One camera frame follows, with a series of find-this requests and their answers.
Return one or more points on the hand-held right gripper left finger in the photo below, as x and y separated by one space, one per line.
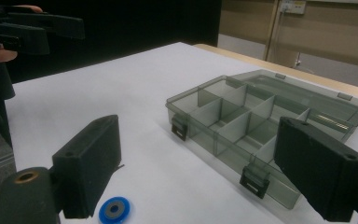
87 165

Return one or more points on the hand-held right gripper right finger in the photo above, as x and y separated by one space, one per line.
320 168

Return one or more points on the transparent grey plastic compartment box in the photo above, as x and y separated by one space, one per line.
239 124

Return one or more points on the black curtain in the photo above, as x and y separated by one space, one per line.
143 28

